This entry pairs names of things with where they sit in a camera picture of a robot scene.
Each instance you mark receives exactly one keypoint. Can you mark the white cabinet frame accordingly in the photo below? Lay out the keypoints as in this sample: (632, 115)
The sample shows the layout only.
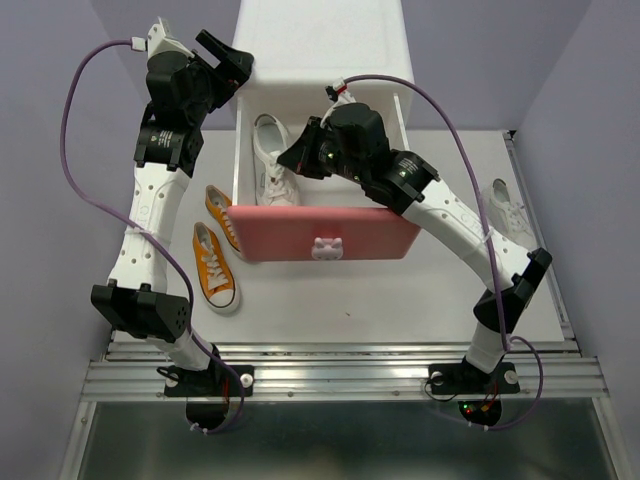
(300, 47)

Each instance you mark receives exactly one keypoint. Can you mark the dark pink drawer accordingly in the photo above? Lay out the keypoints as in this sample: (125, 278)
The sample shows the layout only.
(334, 221)

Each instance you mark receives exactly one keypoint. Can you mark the orange sneaker front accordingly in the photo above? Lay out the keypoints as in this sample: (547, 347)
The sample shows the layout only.
(217, 282)

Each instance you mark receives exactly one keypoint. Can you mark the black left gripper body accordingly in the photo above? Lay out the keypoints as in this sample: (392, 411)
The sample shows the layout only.
(212, 92)

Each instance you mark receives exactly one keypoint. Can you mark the orange sneaker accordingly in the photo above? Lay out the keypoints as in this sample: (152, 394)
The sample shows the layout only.
(217, 204)
(217, 282)

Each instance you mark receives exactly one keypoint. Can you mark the white sneaker one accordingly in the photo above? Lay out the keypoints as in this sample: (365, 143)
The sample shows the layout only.
(507, 215)
(275, 185)

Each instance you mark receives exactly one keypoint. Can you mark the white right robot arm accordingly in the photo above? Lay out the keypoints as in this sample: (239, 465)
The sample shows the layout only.
(413, 190)

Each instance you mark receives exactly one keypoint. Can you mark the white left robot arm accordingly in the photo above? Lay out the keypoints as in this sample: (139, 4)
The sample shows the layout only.
(135, 299)

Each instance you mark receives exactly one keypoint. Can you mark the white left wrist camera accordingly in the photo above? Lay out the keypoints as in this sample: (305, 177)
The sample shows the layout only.
(159, 39)

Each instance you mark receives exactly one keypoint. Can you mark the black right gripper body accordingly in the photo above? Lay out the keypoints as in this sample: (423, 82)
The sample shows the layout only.
(331, 162)

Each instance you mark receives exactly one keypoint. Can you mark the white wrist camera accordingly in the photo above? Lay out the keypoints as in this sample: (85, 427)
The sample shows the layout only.
(159, 39)
(338, 93)

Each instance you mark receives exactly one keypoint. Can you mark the aluminium mounting rail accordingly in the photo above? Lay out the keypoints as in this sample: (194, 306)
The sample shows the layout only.
(342, 372)

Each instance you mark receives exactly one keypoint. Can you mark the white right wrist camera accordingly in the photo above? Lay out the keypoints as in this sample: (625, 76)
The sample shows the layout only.
(338, 93)

